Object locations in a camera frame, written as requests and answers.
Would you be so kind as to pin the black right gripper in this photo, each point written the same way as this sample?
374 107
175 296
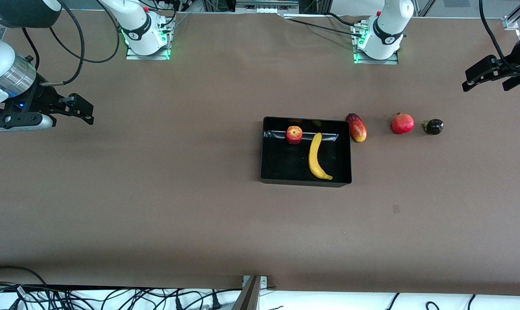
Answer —
39 99

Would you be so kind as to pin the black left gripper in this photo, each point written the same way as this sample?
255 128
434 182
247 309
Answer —
516 59

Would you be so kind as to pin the yellow banana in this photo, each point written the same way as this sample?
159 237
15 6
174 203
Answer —
314 159

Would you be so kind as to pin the red apple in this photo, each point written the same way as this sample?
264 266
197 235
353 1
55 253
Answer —
294 134

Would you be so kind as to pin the black plastic tray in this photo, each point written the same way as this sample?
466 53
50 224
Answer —
285 163

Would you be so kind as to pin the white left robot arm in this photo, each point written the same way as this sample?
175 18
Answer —
387 30

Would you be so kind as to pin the dark purple mangosteen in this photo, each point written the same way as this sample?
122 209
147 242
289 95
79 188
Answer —
434 127

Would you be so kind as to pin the red pomegranate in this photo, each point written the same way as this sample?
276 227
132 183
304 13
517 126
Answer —
403 124

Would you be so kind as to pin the red yellow mango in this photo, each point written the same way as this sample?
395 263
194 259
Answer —
358 129

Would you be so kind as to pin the grey power strip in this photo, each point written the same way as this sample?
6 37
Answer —
266 5

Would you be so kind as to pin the dark metal profile bar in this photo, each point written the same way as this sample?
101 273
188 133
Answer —
247 297

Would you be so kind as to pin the aluminium frame corner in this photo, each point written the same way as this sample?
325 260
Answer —
512 21

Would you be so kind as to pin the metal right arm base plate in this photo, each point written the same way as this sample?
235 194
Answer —
132 55

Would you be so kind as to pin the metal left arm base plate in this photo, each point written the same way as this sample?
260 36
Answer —
393 60

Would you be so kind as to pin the small metal bracket plate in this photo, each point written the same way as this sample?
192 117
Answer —
264 282

